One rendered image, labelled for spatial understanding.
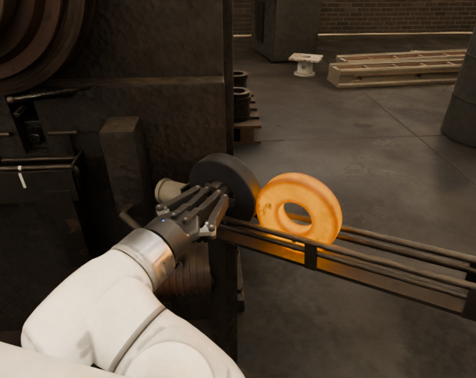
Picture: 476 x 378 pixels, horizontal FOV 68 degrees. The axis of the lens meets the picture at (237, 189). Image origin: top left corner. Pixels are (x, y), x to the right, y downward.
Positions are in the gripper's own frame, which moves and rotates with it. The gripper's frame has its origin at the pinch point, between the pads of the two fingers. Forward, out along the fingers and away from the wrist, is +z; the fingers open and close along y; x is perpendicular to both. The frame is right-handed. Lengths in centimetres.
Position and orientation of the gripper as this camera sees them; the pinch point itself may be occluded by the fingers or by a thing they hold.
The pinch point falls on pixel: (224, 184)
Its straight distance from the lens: 69.7
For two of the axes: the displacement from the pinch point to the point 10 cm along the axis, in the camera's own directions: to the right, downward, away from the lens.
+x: -0.3, -8.2, -5.8
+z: 5.1, -5.1, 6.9
